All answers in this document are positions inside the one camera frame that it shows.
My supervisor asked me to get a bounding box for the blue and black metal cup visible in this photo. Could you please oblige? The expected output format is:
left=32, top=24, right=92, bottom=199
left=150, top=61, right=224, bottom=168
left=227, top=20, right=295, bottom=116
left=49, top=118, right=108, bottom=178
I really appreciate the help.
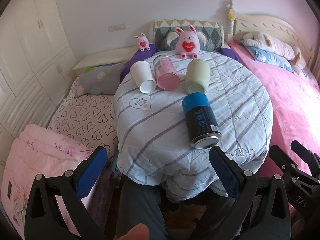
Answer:
left=182, top=92, right=221, bottom=149

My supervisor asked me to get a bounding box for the pale green cup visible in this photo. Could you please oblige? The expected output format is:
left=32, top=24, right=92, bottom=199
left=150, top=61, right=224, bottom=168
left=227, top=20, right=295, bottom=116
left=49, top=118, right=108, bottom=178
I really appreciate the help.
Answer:
left=185, top=59, right=210, bottom=94

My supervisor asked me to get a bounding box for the pink transparent glass cup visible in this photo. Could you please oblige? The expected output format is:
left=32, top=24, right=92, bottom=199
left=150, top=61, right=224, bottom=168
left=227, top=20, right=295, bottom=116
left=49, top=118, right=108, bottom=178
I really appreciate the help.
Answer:
left=153, top=55, right=180, bottom=91

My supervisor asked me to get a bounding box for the white paper cup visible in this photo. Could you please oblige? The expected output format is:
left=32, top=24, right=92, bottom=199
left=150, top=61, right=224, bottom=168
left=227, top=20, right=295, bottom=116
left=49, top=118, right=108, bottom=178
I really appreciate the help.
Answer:
left=130, top=61, right=157, bottom=94

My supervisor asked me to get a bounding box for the operator thumb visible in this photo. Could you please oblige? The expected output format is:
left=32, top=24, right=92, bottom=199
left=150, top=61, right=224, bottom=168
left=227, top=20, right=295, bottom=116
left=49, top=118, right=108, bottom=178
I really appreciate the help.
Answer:
left=118, top=223, right=150, bottom=240

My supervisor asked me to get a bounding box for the folded pink quilt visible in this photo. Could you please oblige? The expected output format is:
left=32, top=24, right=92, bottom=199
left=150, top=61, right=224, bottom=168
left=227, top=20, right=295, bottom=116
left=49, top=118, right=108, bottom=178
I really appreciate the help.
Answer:
left=1, top=124, right=93, bottom=237

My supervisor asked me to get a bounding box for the pink fleece blanket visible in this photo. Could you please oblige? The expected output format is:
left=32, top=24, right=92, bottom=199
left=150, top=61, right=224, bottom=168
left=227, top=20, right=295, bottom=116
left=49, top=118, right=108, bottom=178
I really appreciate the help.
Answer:
left=228, top=41, right=319, bottom=174

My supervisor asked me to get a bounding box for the operator dark trouser leg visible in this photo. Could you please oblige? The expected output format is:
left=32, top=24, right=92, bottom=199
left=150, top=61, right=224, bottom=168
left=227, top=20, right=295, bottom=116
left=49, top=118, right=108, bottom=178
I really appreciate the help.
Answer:
left=116, top=179, right=169, bottom=239

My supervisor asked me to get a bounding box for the heart pattern bed sheet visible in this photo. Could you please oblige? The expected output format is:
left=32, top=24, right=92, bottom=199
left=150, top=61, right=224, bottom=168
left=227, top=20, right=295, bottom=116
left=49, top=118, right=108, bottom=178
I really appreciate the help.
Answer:
left=48, top=79, right=118, bottom=159

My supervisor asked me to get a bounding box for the blue cartoon pillow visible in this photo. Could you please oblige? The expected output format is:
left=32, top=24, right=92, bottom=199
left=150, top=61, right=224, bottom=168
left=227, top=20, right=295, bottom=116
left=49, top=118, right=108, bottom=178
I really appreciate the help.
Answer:
left=242, top=43, right=294, bottom=73

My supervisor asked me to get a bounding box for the grey flower pillow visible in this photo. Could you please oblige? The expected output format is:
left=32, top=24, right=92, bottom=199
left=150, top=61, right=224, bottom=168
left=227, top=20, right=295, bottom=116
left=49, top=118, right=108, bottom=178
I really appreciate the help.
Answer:
left=75, top=62, right=127, bottom=97

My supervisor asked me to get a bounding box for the white wardrobe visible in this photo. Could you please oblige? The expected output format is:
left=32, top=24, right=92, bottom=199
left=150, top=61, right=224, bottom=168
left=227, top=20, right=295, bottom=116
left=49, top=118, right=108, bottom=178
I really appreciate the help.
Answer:
left=1, top=0, right=77, bottom=166

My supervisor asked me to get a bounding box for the cream wooden bed headboard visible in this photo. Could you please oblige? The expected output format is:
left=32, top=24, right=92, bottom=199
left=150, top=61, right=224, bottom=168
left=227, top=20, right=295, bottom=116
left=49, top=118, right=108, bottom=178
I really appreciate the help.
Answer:
left=225, top=0, right=318, bottom=69

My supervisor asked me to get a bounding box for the patchwork green grey cushion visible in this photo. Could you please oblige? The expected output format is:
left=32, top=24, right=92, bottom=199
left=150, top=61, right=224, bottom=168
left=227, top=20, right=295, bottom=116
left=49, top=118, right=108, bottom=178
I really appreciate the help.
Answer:
left=153, top=20, right=225, bottom=51

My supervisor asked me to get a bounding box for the large pink bunny plush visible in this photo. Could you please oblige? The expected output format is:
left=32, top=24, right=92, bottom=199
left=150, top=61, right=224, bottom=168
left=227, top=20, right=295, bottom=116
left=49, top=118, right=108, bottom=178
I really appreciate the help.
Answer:
left=175, top=24, right=200, bottom=60

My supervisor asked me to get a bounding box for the purple cushion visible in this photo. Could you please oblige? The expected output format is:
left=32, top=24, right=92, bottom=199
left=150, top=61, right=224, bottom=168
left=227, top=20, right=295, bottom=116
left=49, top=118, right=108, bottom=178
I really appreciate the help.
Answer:
left=119, top=44, right=157, bottom=83

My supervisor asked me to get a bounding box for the small pink bunny plush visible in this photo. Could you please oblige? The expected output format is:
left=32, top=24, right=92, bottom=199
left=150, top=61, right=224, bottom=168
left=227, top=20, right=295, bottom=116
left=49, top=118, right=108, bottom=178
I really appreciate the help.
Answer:
left=135, top=33, right=150, bottom=51

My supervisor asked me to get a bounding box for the white wall socket plate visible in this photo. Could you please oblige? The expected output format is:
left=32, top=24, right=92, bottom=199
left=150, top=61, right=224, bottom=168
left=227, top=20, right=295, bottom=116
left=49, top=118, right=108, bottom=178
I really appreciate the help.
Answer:
left=107, top=23, right=126, bottom=33

